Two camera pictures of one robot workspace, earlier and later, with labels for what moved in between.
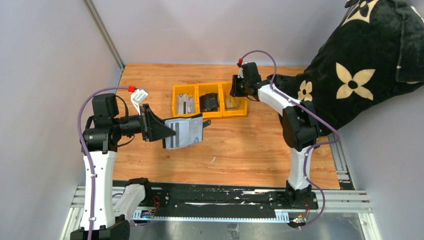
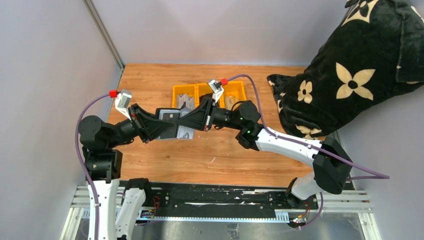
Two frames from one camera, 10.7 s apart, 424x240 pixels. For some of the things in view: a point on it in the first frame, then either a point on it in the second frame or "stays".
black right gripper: (236, 87) -> (208, 112)
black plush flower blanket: (376, 52) stays
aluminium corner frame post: (97, 19) stays
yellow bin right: (232, 106) stays
